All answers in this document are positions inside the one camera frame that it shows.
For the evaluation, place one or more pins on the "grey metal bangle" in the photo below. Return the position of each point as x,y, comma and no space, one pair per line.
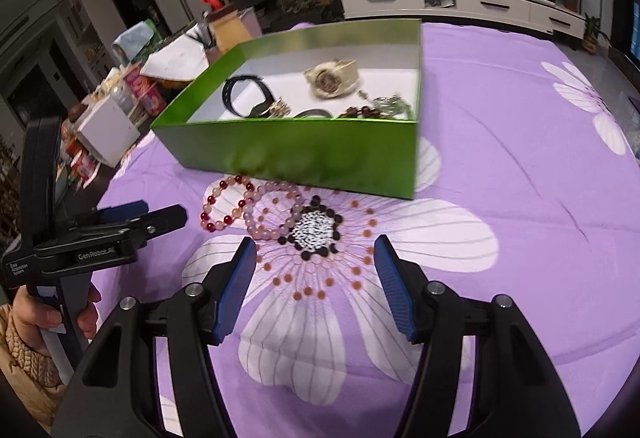
312,112

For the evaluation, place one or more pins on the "white folded paper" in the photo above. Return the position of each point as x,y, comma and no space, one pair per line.
175,58

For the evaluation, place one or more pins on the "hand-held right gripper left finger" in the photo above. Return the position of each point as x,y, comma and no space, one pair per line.
232,290

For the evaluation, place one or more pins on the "pen holder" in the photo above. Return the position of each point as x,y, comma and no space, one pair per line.
210,41

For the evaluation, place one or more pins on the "white cardboard box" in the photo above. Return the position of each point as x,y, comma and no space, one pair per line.
107,131

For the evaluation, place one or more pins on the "black wristwatch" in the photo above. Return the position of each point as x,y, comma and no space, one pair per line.
227,93

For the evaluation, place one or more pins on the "yellow jar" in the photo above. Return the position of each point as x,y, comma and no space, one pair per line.
232,31

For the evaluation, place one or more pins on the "small gold brooch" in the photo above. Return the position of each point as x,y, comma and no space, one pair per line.
276,108

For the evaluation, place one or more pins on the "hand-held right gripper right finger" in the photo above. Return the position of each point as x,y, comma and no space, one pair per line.
395,288

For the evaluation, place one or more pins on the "person's left forearm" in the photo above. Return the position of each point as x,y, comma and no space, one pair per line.
27,373

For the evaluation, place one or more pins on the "purple floral tablecloth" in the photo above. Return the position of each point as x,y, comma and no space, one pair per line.
525,198

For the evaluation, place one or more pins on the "red plastic clip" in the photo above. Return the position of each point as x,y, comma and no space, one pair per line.
211,1

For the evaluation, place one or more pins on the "pink yoghurt cup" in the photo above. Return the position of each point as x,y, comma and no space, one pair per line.
137,81
155,101

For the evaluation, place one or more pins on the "green cardboard box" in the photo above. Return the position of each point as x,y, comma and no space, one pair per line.
310,153

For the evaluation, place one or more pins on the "person's left hand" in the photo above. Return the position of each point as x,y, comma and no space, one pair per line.
35,318

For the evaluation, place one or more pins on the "small potted plant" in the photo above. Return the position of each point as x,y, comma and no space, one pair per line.
595,36

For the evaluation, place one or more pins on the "cream wristwatch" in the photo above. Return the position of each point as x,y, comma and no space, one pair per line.
330,78

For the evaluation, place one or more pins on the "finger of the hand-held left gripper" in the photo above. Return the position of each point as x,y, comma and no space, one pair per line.
150,223
122,212

